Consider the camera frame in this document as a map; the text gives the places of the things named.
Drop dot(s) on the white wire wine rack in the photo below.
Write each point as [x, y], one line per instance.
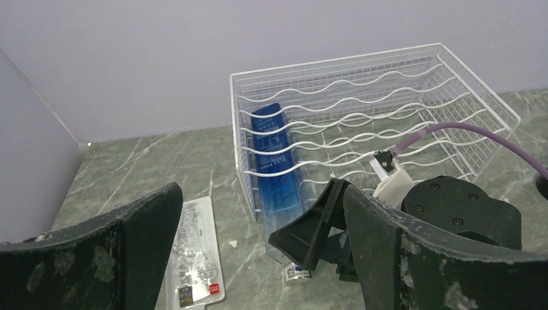
[337, 112]

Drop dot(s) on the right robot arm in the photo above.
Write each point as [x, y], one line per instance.
[455, 205]

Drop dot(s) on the blue bottle bottom row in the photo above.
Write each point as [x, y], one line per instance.
[282, 197]

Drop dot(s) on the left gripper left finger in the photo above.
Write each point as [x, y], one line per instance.
[115, 260]

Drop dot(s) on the white paper card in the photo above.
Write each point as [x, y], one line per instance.
[193, 276]

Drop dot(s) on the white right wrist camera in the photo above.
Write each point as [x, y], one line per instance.
[395, 182]

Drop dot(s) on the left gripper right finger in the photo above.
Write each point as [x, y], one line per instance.
[405, 263]

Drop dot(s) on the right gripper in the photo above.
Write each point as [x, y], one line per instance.
[307, 239]

